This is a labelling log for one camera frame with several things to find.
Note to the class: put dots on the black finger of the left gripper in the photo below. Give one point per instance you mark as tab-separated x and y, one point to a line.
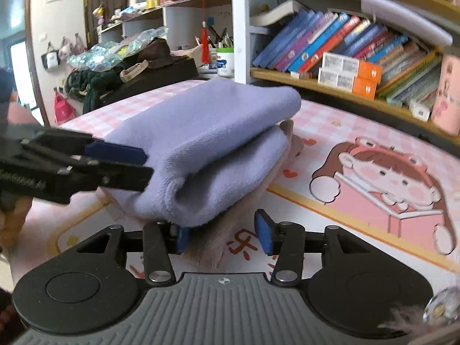
112	175

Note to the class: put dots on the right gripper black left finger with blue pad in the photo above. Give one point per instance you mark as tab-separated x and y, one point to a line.
160	240

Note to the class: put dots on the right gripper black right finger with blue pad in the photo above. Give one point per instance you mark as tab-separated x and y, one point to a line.
286	240

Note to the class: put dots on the purple and mauve sweater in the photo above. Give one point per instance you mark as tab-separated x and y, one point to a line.
214	150

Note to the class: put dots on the dark clothes pile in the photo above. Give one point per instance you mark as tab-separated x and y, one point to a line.
114	72

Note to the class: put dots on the white side shelf unit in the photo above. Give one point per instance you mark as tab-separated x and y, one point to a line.
183	21

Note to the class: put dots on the lower orange white box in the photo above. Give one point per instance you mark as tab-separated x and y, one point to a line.
348	83

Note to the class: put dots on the orange white box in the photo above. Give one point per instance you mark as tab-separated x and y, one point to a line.
352	66
348	83

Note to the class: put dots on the white cream jar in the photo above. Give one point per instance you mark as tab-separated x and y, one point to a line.
225	62

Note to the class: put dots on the white USB charger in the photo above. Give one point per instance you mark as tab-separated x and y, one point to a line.
420	111

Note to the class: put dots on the upper orange white box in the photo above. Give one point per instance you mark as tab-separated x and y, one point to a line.
352	66

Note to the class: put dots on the pink cylindrical cup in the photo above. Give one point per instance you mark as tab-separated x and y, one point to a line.
445	113

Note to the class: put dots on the row of colourful books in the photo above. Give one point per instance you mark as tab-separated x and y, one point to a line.
411	67

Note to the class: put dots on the wooden white bookshelf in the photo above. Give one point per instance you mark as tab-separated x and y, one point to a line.
254	24

